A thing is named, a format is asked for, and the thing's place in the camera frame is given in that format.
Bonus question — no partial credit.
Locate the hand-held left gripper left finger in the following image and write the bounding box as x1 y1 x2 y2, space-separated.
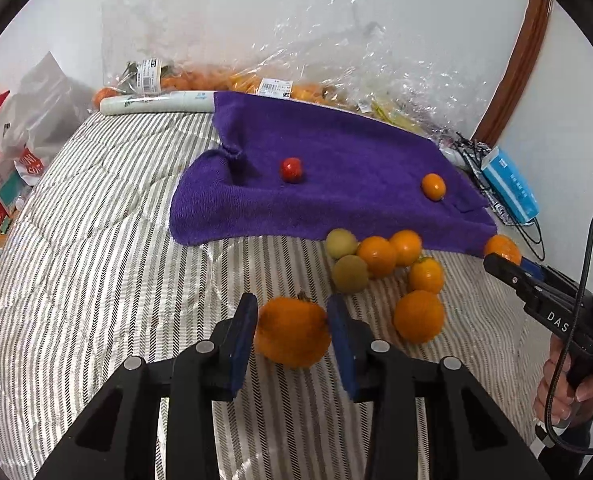
34 292 260 480

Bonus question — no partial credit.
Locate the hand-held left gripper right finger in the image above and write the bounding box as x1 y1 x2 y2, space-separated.
326 294 549 480

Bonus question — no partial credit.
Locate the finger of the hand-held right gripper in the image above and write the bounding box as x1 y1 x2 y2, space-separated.
483 252 572 311
521 259 579 301

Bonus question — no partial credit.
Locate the orange tangerine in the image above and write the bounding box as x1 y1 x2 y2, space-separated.
393 290 446 345
356 236 398 279
407 257 445 295
483 234 522 267
389 230 423 267

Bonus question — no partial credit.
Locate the large orange with stem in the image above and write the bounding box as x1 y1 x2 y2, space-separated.
254 292 332 368

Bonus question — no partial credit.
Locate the yellow-green round fruit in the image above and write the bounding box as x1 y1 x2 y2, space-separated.
325 228 359 260
331 255 370 294

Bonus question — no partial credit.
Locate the person's right hand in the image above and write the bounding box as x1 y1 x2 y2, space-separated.
533 332 593 428

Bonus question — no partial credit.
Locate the blue tissue pack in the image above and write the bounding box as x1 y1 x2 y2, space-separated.
479 146 541 225

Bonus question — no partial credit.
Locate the small orange kumquat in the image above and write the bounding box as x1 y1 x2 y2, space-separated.
421 173 447 201

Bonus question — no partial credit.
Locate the striped quilted mattress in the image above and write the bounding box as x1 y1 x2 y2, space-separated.
0 105 552 480

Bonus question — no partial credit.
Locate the red cherry tomato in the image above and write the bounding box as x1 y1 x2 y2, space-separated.
280 157 304 183

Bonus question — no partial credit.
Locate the purple towel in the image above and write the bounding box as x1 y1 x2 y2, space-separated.
169 91 499 260

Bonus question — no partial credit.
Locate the clear bag of yellow fruit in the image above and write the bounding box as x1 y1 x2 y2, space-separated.
346 25 477 146

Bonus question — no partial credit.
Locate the clear bag of oranges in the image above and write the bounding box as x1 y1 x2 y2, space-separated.
226 45 357 108

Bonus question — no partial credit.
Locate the white paper roll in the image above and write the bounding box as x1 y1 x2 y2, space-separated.
99 90 217 117

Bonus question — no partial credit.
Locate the clear bag of tangerines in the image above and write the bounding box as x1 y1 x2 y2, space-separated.
96 0 237 106

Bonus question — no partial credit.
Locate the white bag with red label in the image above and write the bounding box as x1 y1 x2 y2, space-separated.
14 145 47 186

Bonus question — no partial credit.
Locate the grey plastic bag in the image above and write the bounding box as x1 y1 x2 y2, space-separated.
0 51 94 171

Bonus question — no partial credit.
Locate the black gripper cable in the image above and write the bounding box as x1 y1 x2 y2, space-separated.
535 212 593 456

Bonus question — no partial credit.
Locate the tangle of black cables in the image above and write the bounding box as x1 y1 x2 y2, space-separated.
451 132 547 261

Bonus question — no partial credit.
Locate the brown wooden door frame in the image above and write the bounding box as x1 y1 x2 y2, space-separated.
471 0 554 148

